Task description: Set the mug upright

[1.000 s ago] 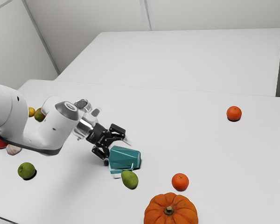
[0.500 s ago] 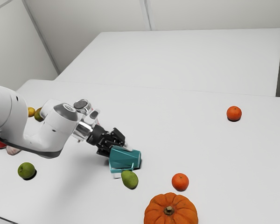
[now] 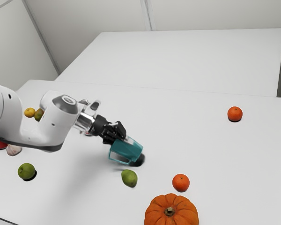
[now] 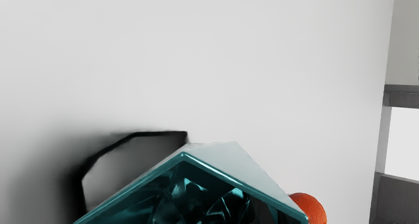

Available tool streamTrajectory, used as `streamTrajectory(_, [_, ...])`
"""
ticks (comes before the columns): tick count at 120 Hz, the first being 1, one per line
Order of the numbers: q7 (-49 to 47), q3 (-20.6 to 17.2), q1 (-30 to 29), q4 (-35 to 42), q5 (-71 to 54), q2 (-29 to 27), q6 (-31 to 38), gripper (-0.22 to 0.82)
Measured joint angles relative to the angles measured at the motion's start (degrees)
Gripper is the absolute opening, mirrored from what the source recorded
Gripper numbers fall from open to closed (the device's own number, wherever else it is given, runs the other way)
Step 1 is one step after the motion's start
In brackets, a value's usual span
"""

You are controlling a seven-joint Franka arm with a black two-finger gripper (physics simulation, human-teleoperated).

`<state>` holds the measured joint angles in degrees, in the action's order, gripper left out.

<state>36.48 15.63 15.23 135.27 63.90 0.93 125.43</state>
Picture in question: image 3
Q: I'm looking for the white garlic bulb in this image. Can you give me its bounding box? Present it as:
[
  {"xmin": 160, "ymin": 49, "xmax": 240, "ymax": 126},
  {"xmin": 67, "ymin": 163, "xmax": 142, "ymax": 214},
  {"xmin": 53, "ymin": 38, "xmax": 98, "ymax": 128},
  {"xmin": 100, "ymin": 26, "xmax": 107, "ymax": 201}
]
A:
[{"xmin": 6, "ymin": 144, "xmax": 22, "ymax": 157}]

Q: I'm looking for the orange pumpkin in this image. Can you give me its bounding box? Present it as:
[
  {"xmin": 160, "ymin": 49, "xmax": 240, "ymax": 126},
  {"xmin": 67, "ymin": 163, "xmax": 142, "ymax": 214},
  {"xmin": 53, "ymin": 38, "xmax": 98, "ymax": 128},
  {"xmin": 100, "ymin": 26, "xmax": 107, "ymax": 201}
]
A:
[{"xmin": 144, "ymin": 193, "xmax": 200, "ymax": 225}]

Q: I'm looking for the green pear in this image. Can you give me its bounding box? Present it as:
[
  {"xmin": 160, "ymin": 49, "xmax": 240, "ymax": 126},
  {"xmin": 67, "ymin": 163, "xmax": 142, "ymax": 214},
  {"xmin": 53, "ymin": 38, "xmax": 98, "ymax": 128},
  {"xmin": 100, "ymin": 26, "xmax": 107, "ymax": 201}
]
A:
[{"xmin": 121, "ymin": 169, "xmax": 138, "ymax": 188}]

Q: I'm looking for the orange mandarin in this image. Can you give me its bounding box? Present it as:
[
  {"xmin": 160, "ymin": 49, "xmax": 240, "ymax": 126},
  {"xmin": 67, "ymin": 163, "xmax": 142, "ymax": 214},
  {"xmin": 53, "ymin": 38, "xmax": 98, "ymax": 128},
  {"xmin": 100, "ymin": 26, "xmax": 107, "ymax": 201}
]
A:
[
  {"xmin": 227, "ymin": 105, "xmax": 244, "ymax": 122},
  {"xmin": 172, "ymin": 173, "xmax": 191, "ymax": 193}
]

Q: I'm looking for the green apple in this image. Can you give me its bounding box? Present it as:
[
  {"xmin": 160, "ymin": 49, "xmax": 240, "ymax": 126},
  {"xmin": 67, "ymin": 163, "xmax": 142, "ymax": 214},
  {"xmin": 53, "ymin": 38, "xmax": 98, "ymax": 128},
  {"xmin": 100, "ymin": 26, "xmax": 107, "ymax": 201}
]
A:
[{"xmin": 17, "ymin": 163, "xmax": 36, "ymax": 180}]

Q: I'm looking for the teal faceted mug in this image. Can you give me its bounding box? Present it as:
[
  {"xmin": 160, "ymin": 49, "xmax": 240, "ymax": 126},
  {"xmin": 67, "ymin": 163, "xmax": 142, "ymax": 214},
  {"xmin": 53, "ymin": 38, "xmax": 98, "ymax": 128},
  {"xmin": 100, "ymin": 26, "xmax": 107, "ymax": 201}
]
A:
[{"xmin": 108, "ymin": 137, "xmax": 144, "ymax": 166}]

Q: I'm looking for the yellow lemon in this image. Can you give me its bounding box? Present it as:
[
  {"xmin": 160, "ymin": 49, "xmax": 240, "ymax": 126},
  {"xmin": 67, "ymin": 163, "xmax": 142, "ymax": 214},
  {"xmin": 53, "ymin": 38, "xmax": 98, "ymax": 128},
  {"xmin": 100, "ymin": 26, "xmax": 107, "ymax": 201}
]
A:
[{"xmin": 24, "ymin": 107, "xmax": 36, "ymax": 119}]

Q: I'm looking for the green orange mango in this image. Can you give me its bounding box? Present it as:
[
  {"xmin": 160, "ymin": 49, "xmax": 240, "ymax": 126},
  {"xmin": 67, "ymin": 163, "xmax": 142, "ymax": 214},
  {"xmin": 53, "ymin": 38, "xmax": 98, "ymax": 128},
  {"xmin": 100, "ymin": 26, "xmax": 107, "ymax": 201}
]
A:
[{"xmin": 34, "ymin": 108, "xmax": 45, "ymax": 122}]

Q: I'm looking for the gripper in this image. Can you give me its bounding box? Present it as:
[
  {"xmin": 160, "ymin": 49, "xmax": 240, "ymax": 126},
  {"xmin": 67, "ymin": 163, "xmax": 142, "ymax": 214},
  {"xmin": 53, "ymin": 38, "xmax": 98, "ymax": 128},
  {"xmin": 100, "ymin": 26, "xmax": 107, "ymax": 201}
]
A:
[{"xmin": 91, "ymin": 114, "xmax": 136, "ymax": 145}]

